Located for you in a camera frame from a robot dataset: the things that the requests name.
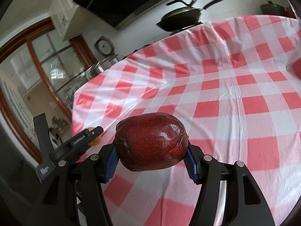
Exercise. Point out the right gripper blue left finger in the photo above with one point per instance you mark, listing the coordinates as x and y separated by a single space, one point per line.
111 161

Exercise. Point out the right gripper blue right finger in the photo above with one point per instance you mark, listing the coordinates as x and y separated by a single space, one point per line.
191 166

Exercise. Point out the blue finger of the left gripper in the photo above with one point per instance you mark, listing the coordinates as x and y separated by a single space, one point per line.
90 136

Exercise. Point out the small yellow striped melon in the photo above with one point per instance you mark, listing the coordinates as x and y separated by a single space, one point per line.
97 140

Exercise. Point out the dark red apple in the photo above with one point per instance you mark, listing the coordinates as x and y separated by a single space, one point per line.
150 141

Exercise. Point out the wooden glass door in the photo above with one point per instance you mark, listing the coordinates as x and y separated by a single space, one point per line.
26 36

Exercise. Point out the red white checkered tablecloth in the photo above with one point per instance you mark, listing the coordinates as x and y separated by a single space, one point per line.
234 84

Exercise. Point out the black frying pan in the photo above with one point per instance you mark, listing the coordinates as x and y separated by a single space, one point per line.
183 17

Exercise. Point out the black cooking pot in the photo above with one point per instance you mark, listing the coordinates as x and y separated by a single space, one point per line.
272 9

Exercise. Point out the round wall gauge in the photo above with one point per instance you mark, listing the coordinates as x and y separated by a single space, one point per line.
104 46

